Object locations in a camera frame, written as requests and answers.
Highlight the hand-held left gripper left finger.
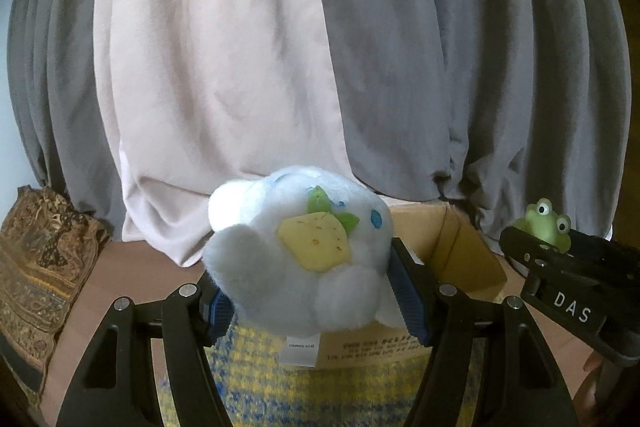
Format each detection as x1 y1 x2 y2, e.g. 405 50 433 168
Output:
56 279 239 427

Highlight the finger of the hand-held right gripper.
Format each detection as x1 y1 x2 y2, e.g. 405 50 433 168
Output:
566 230 640 259
500 226 572 279

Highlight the brown patterned cushion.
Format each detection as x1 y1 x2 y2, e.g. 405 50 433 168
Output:
0 186 112 408

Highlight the yellow blue plaid mat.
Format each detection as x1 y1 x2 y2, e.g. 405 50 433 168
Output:
155 322 501 427

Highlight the white plush toy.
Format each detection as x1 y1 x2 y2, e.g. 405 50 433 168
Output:
206 165 401 368

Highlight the grey curtain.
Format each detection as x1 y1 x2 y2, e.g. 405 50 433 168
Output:
305 0 633 240
7 0 123 228

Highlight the green frog toy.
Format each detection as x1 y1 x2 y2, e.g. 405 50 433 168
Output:
524 198 572 254

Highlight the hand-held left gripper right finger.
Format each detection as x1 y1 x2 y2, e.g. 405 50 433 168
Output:
387 237 574 427

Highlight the brown cardboard box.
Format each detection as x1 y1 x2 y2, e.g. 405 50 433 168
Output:
315 202 508 370

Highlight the pink curtain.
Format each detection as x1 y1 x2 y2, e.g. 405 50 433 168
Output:
92 0 361 265

